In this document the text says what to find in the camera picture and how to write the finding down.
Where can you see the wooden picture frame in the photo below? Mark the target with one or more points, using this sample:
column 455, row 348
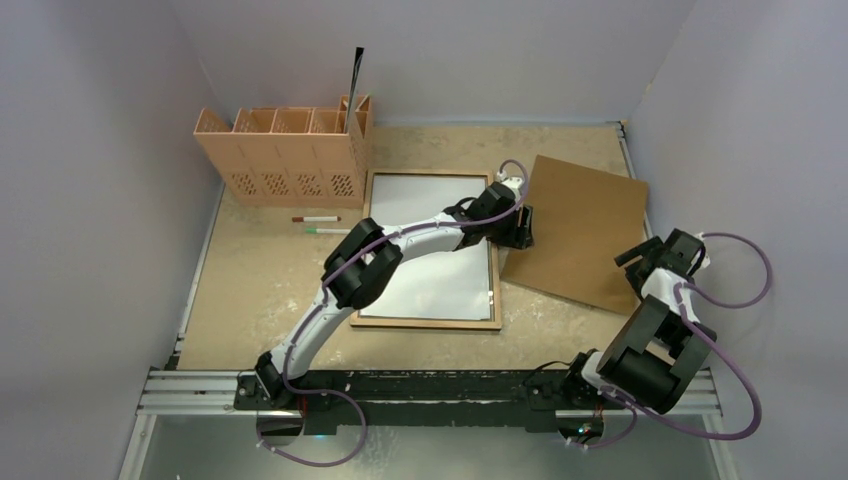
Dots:
column 424, row 323

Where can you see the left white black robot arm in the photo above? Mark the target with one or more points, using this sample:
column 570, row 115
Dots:
column 360, row 268

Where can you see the orange perforated organizer rack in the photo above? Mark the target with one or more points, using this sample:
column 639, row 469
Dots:
column 293, row 157

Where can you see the green capped white marker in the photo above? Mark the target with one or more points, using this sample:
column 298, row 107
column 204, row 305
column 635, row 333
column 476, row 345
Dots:
column 327, row 231

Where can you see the red capped white marker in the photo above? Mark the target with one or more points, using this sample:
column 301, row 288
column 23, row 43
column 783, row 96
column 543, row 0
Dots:
column 316, row 219

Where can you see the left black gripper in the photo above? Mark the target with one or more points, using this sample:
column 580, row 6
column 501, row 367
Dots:
column 520, row 236

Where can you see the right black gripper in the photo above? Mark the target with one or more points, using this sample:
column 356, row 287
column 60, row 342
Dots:
column 646, row 254

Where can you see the landscape photo print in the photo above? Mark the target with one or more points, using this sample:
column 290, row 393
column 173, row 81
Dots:
column 437, row 278

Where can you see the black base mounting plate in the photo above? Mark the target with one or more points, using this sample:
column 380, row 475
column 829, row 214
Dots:
column 530, row 399

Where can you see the black flat strip in rack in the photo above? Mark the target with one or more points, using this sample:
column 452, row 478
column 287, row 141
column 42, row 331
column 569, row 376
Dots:
column 354, row 86

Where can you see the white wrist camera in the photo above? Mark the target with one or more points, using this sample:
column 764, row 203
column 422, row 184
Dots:
column 701, row 258
column 513, row 182

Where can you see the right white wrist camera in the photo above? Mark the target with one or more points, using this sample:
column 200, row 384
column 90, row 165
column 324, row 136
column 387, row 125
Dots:
column 701, row 258

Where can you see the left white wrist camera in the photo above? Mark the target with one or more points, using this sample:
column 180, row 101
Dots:
column 513, row 182

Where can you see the aluminium rail frame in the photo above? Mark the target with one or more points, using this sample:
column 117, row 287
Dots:
column 257, row 275

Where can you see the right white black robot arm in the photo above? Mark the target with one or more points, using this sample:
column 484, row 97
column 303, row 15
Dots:
column 654, row 357

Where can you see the brown cardboard backing board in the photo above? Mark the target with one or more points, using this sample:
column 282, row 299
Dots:
column 582, row 219

